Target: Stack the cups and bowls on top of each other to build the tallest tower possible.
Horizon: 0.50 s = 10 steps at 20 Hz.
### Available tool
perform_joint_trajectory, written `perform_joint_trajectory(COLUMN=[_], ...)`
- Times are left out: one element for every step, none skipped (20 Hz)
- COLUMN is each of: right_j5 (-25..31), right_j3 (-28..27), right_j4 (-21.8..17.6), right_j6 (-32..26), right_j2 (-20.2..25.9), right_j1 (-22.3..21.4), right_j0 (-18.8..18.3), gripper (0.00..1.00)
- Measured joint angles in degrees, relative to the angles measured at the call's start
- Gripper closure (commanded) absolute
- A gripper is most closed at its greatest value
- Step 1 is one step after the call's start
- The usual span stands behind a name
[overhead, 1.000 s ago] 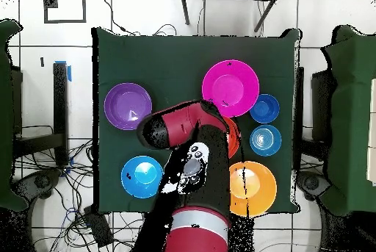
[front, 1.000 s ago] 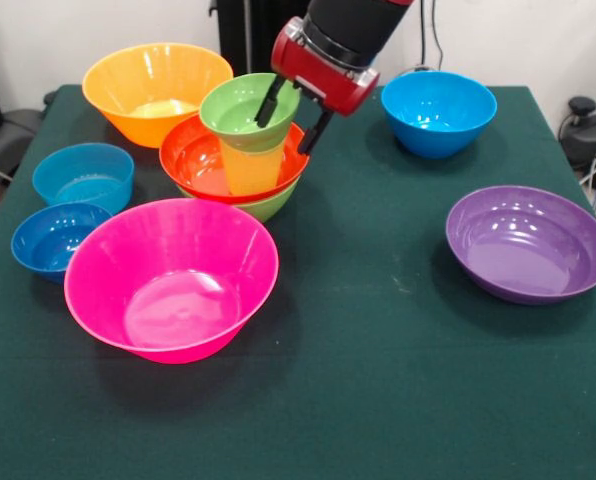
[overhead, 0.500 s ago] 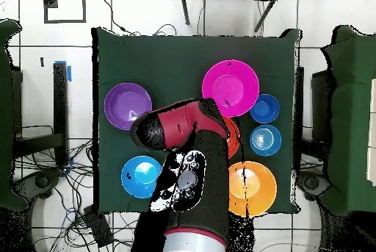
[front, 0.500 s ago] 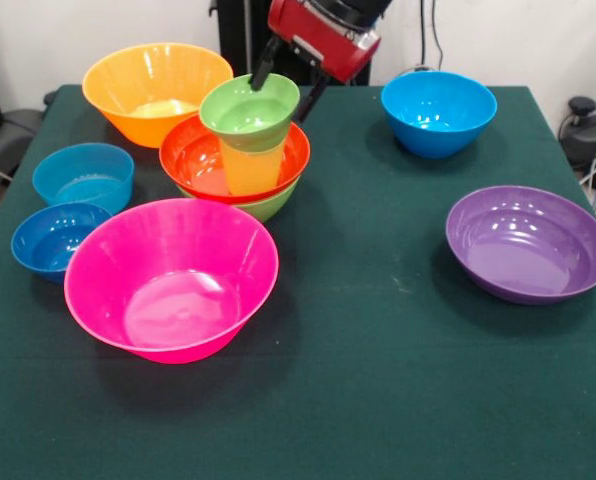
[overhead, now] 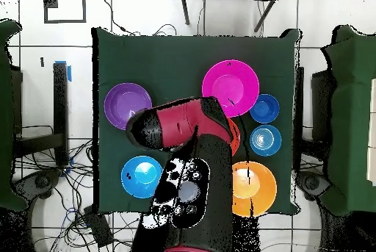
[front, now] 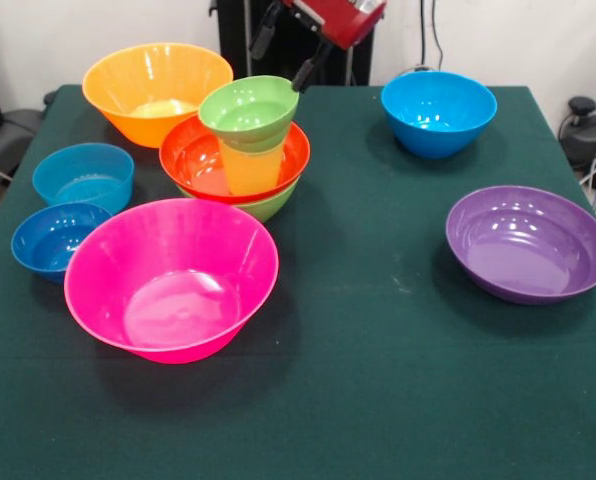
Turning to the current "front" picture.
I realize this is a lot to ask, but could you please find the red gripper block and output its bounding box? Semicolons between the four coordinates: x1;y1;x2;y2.
249;0;388;95

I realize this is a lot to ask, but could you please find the small green ribbed bowl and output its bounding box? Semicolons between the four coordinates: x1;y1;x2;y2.
197;74;301;154

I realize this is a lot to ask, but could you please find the yellow plastic cup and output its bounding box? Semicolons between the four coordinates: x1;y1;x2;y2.
218;139;285;196

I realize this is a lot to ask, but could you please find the red plastic bowl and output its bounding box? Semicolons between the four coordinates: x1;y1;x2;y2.
158;113;311;205

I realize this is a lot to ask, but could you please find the bright blue plastic bowl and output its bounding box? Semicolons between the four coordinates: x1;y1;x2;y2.
380;70;499;159

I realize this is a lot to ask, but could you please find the large green plastic bowl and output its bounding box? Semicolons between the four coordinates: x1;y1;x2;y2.
175;177;300;224

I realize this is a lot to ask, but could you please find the orange plastic bowl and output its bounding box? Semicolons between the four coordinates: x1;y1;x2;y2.
81;42;235;150

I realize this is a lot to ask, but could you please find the translucent teal plastic bowl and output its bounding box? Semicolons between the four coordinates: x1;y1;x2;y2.
31;142;136;215

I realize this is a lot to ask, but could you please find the pink plastic bowl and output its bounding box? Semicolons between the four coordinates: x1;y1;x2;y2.
63;197;281;365

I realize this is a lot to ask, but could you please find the small dark blue bowl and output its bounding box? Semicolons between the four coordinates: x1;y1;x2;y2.
10;201;113;285

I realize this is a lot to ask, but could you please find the purple plastic bowl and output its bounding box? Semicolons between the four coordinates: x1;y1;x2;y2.
445;184;596;306

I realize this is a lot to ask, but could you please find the dark green table cloth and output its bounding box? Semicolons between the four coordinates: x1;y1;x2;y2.
0;83;596;480

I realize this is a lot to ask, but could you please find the black wall cable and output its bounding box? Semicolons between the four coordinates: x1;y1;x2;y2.
420;0;445;71

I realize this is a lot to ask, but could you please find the black pedestal foot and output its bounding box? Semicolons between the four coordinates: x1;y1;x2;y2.
0;107;44;169
557;96;596;169

